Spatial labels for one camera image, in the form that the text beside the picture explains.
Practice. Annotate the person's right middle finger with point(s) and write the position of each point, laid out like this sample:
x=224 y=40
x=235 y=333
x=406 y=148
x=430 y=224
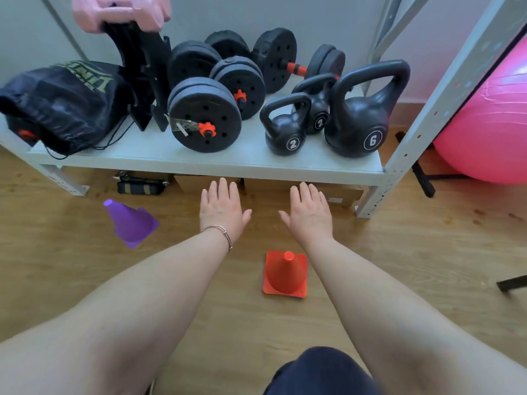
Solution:
x=305 y=193

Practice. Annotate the person's left little finger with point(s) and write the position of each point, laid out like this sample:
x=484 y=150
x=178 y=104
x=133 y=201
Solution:
x=204 y=199

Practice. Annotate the person's right hand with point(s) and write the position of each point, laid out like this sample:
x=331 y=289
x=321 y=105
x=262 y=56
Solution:
x=309 y=220

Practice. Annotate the pink exercise ball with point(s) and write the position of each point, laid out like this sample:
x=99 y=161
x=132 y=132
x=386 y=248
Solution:
x=490 y=131

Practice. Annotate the purple training cone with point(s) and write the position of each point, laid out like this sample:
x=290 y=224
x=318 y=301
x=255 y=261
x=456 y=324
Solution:
x=131 y=222

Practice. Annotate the person's right thumb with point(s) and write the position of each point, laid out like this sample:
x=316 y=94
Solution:
x=285 y=218

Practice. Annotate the black plate dumbbell taped label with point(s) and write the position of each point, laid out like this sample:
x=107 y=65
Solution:
x=204 y=115

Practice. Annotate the person's left thumb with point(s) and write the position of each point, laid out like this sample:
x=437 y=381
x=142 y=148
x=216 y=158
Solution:
x=247 y=217

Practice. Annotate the person's right little finger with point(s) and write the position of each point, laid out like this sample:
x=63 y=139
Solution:
x=323 y=201

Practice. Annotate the small black kettlebell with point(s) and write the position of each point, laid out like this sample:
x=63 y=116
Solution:
x=286 y=137

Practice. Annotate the long cardboard box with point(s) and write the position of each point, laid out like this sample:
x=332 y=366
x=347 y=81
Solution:
x=341 y=195

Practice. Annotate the black dumbbell stand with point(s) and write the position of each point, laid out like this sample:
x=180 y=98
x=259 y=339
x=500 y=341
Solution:
x=144 y=65

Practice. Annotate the large black kettlebell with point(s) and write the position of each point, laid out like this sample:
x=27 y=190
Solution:
x=356 y=127

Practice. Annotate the person's left middle finger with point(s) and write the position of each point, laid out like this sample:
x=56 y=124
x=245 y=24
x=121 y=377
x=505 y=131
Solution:
x=224 y=188

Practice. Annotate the black metal floor stand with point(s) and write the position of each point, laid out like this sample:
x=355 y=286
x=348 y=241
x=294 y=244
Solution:
x=424 y=178

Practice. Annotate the person's left hand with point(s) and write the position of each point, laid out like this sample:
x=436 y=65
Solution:
x=222 y=213

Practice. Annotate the black furniture leg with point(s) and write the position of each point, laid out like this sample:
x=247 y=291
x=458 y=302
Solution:
x=512 y=283

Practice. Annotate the person's left forearm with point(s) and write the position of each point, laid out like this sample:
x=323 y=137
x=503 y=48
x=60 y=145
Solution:
x=123 y=312

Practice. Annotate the person's right forearm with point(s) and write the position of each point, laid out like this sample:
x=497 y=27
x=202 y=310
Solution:
x=395 y=324

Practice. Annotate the grey metal shelving rack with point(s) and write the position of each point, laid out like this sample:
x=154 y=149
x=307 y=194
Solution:
x=247 y=158

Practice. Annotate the person's dark blue shorts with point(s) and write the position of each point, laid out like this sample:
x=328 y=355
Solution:
x=321 y=374

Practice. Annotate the pink hex dumbbell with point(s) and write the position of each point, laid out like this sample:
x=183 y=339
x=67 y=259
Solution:
x=119 y=11

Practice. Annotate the medium black kettlebell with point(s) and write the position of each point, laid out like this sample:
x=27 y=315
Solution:
x=318 y=113

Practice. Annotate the orange training cone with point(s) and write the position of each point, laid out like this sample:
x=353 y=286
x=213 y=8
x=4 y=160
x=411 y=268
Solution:
x=286 y=275

